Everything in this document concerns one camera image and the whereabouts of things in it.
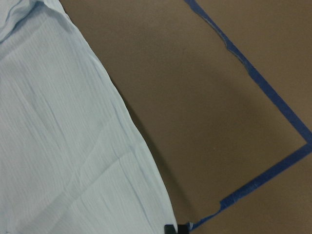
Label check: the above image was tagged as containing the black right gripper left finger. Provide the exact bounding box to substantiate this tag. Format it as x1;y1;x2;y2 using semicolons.
164;224;176;234

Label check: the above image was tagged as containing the light blue button-up shirt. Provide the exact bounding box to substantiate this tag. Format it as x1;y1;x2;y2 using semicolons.
0;0;177;234

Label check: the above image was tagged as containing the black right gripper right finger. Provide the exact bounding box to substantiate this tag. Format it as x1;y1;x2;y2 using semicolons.
177;224;189;234

